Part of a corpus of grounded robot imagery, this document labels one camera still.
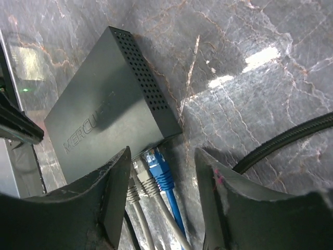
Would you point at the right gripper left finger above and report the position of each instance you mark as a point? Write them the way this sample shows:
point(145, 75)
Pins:
point(85, 214)

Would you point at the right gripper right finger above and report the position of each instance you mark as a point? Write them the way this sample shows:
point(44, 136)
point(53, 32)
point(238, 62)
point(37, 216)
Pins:
point(241, 214)

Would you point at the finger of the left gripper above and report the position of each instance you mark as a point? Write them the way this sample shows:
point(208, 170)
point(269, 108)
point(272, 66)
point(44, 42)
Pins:
point(15, 125)

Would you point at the black network switch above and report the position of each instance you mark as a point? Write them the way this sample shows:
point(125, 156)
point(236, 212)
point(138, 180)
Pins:
point(112, 102)

